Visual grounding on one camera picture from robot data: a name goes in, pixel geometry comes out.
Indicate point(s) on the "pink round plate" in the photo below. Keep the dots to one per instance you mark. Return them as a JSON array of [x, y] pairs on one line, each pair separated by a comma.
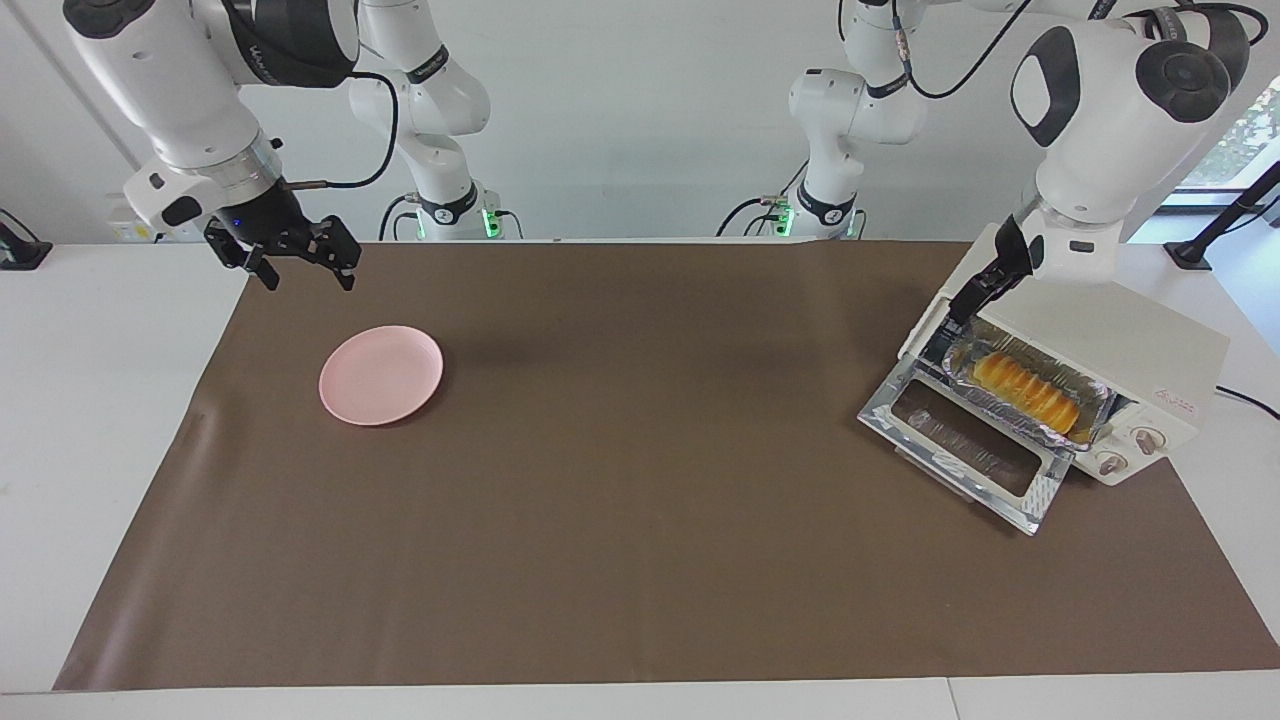
[[380, 375]]

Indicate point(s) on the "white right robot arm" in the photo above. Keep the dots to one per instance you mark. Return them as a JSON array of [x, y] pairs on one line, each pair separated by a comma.
[[170, 70]]

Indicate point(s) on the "yellow ridged bread loaf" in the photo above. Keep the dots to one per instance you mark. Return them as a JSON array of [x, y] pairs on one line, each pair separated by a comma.
[[1025, 390]]

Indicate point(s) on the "beige oven knob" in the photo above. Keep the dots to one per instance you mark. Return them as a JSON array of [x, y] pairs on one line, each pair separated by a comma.
[[1150, 441], [1112, 464]]

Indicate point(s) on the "cream toaster oven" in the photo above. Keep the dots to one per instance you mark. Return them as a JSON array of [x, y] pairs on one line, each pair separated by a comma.
[[1140, 345]]

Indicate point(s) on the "silver foil baking tray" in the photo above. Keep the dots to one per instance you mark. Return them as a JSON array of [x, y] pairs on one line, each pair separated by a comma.
[[1095, 410]]

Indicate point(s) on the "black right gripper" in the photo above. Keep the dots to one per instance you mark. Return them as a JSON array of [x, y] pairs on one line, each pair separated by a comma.
[[270, 225]]

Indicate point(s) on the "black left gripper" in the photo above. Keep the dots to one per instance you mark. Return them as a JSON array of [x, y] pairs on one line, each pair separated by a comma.
[[1015, 260]]

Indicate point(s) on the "glass oven door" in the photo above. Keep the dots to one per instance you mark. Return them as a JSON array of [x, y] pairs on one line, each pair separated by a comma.
[[1035, 495]]

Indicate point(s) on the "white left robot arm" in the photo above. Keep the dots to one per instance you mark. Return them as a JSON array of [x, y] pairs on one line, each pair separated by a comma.
[[1110, 130]]

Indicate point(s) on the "white wall socket box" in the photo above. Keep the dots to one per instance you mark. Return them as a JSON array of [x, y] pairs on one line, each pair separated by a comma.
[[125, 231]]

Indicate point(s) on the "brown table mat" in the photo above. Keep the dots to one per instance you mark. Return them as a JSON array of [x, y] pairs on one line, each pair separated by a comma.
[[640, 560]]

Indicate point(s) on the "window with greenery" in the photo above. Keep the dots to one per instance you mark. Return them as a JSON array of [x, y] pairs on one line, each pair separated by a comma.
[[1245, 140]]

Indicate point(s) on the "black desk clamp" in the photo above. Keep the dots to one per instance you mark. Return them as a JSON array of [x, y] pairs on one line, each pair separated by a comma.
[[22, 252]]

